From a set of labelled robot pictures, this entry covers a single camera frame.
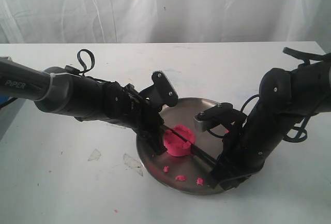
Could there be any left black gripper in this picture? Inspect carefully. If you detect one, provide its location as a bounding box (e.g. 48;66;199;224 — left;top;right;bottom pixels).
102;82;167;155

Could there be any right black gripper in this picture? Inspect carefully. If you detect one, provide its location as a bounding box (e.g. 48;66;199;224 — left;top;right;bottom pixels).
207;68;304;189

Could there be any pink dough lump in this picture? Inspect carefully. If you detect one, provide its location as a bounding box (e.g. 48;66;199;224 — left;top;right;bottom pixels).
163;124;195;157

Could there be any black knife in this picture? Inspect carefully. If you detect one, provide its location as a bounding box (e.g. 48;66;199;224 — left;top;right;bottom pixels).
161;125;216;167

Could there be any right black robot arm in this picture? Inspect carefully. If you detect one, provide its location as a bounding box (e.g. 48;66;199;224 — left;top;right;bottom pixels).
206;47;330;190

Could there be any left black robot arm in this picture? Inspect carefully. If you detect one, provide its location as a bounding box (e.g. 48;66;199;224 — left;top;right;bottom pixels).
1;58;166;155

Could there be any pink crumb bottom right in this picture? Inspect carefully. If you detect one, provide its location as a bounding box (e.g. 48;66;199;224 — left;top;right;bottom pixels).
196;177;203;186

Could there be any round steel plate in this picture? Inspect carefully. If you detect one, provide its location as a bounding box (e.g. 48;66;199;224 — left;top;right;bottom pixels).
136;97;264;196

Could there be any pink crumb bottom middle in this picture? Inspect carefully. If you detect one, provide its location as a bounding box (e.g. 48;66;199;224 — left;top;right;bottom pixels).
175;175;187;182

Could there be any blue sand box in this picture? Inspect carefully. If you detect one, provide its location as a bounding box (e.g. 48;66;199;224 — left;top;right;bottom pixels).
0;97;17;109

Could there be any white backdrop sheet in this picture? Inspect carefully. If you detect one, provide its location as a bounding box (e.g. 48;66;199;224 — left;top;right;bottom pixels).
1;0;330;43

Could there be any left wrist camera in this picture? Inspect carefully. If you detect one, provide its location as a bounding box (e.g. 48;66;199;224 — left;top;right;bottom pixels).
139;71;178;112

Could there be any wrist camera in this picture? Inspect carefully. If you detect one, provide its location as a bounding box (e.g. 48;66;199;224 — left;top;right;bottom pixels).
194;102;247;138
139;71;178;112

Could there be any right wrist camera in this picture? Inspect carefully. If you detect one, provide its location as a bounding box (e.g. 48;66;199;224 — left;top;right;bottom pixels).
194;102;247;138

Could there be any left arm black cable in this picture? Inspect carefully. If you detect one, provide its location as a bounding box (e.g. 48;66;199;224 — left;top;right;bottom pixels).
77;49;96;76

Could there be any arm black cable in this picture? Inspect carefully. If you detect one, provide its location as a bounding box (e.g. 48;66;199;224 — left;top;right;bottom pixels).
77;49;96;76
240;94;311;147

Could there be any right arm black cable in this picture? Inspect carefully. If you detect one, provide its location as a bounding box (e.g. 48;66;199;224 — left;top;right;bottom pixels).
240;94;311;147

